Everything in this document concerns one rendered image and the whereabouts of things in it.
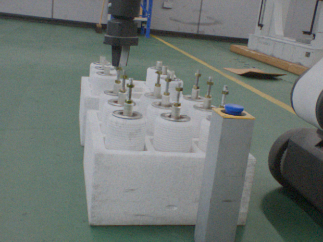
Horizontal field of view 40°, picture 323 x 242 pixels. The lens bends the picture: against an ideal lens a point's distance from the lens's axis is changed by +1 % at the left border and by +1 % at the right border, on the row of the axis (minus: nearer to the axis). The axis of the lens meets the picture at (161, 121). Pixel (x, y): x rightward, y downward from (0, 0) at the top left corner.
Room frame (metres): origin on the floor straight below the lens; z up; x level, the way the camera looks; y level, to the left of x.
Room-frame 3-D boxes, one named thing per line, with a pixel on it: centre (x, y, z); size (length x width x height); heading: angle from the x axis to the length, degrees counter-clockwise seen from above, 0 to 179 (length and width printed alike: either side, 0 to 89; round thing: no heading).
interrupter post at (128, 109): (1.01, 0.08, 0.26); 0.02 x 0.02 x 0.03
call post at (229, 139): (0.88, -0.15, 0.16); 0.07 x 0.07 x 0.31; 14
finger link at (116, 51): (1.21, 0.15, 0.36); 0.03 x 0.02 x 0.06; 62
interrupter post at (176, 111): (1.03, -0.03, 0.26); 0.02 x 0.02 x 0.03
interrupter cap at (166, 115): (1.03, -0.03, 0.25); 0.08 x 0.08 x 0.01
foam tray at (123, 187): (1.15, 0.00, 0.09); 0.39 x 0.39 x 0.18; 14
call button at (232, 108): (0.88, -0.15, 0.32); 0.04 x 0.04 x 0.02
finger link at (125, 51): (1.25, 0.13, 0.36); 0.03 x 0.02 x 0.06; 62
